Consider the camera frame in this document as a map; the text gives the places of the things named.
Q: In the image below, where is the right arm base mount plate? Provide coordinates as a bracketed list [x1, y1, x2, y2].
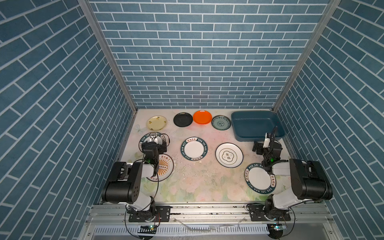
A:
[246, 205, 291, 222]

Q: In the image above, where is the green rim plate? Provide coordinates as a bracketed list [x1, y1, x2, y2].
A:
[245, 163, 277, 195]
[139, 132, 168, 153]
[180, 137, 208, 161]

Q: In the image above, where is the teal plastic bin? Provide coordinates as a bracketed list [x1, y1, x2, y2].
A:
[231, 111, 285, 142]

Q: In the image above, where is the orange sunburst plate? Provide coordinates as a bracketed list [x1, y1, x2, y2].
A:
[147, 154, 175, 182]

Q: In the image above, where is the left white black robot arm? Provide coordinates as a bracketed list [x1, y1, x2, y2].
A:
[102, 141, 168, 216]

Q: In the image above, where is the white flower outline plate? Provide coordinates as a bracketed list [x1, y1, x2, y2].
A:
[215, 143, 244, 168]

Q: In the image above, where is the black plate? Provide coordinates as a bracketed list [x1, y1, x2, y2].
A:
[173, 112, 194, 128]

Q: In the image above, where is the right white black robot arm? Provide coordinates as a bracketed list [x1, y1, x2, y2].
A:
[253, 142, 333, 215]

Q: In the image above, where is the yellow plate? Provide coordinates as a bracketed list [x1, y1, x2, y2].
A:
[146, 116, 168, 132]

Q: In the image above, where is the small blue patterned plate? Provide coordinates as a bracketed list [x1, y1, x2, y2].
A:
[211, 115, 232, 131]

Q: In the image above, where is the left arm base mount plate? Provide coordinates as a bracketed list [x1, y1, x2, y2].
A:
[128, 206, 171, 223]

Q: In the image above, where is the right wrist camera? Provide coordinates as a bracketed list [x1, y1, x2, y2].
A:
[263, 133, 271, 149]

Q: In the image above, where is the aluminium rail frame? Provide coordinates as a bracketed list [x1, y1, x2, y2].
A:
[79, 203, 342, 240]

